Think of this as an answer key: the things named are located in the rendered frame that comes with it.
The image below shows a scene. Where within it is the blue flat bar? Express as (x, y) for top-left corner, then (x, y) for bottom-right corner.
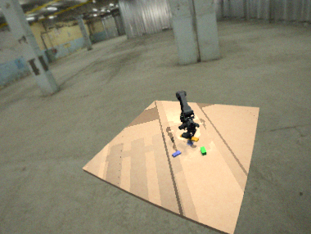
(173, 151), (182, 157)

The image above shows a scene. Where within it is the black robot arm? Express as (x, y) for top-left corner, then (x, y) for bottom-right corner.
(176, 90), (196, 131)

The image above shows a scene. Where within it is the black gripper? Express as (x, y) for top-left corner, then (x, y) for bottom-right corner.
(182, 123), (200, 140)

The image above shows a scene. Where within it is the green rectangular block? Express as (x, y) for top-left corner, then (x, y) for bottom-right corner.
(201, 146), (206, 155)

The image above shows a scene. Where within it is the yellow bar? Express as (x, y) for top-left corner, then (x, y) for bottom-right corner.
(188, 137), (199, 142)

